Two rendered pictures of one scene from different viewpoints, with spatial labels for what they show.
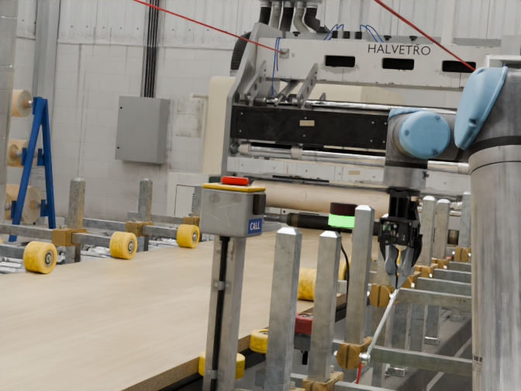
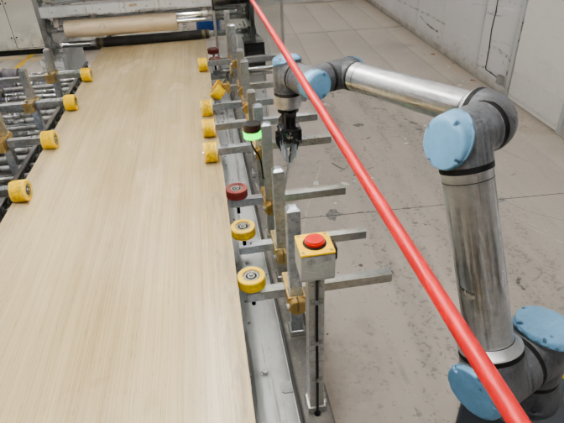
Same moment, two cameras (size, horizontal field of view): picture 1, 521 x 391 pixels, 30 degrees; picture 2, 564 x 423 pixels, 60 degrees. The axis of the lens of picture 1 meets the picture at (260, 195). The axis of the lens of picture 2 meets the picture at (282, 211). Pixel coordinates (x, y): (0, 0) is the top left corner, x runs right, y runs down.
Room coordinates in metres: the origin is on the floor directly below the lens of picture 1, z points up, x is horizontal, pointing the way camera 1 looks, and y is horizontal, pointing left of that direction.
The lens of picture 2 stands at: (0.69, 0.46, 1.81)
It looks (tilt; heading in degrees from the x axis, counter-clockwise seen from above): 33 degrees down; 332
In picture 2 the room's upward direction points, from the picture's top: 3 degrees counter-clockwise
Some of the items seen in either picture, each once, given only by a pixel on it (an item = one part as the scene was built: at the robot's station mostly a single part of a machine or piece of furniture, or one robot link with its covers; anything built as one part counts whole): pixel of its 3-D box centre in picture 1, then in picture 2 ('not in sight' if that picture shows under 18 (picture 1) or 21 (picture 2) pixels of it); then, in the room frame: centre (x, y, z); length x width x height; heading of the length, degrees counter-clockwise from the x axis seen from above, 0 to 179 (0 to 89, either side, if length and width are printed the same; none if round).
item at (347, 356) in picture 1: (353, 351); (268, 201); (2.09, -0.23, 0.85); 0.13 x 0.06 x 0.05; 160
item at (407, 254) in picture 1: (403, 268); (294, 152); (2.03, -0.32, 1.04); 0.06 x 0.03 x 0.09; 160
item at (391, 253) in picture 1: (389, 266); (285, 153); (2.04, -0.29, 1.04); 0.06 x 0.03 x 0.09; 160
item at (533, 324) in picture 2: not in sight; (536, 346); (1.15, -0.52, 0.79); 0.17 x 0.15 x 0.18; 93
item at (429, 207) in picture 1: (422, 278); (248, 108); (2.77, -0.49, 0.93); 0.03 x 0.03 x 0.48; 70
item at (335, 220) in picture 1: (343, 220); (252, 133); (2.08, -0.18, 1.13); 0.06 x 0.06 x 0.02
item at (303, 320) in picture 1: (306, 339); (237, 200); (2.14, -0.13, 0.85); 0.08 x 0.08 x 0.11
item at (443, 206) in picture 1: (437, 275); (242, 94); (3.00, -0.57, 0.92); 0.03 x 0.03 x 0.48; 70
